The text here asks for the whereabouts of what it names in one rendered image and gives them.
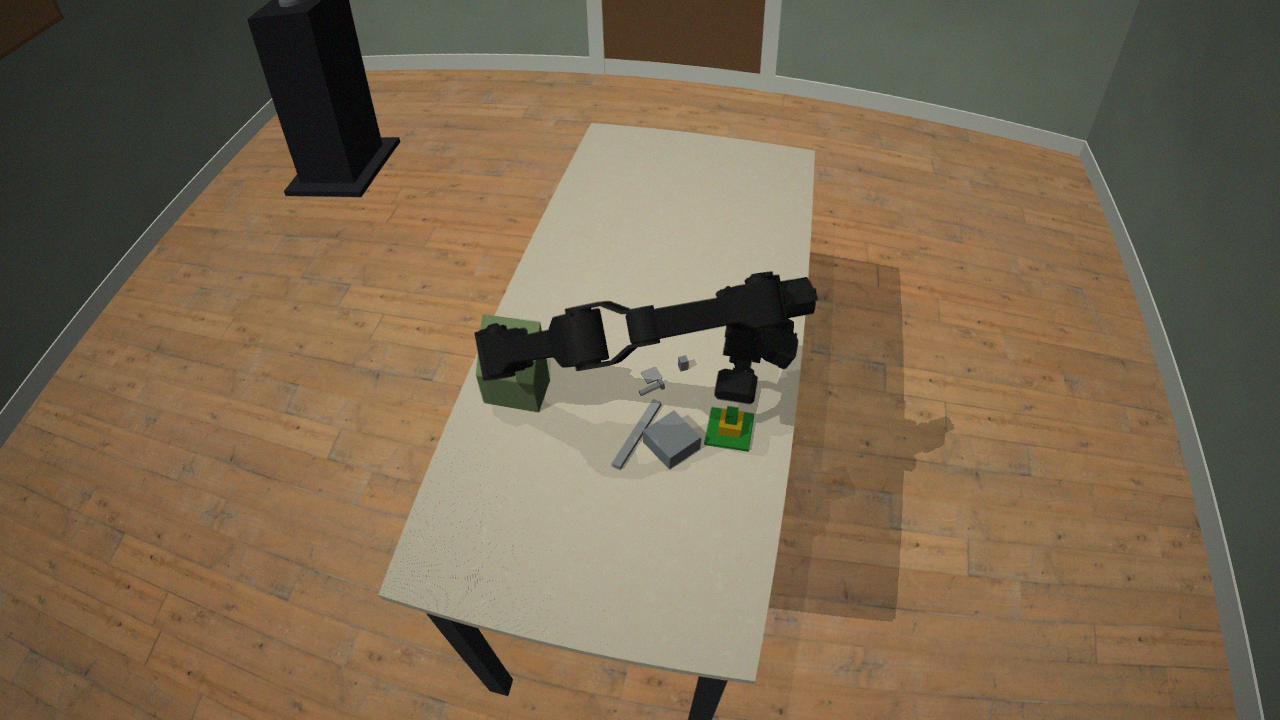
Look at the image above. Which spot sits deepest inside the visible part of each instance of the yellow square nut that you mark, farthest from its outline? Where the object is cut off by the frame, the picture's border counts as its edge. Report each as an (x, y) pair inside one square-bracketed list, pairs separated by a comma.
[(728, 429)]

